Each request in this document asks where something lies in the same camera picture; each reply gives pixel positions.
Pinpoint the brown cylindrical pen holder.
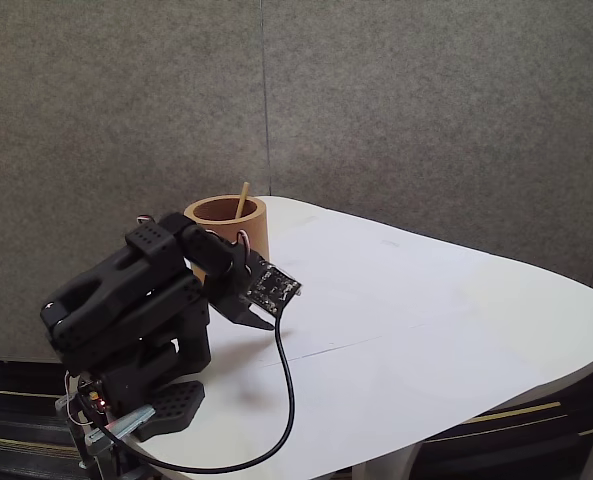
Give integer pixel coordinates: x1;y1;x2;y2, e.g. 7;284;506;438
183;196;269;281

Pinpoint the controller board with red LED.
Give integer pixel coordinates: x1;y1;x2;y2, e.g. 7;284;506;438
64;369;113;426

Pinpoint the black camera cable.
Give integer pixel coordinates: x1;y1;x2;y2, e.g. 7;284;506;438
100;313;297;474

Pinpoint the beige wooden pen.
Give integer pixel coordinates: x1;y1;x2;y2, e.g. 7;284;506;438
234;182;251;220

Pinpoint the grey metal table clamp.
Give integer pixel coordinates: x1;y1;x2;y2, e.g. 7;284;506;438
78;404;156;474

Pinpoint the thin white servo wire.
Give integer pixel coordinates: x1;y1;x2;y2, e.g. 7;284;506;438
234;230;253;262

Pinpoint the bare camera circuit board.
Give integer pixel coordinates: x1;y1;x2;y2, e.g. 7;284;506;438
245;253;303;317

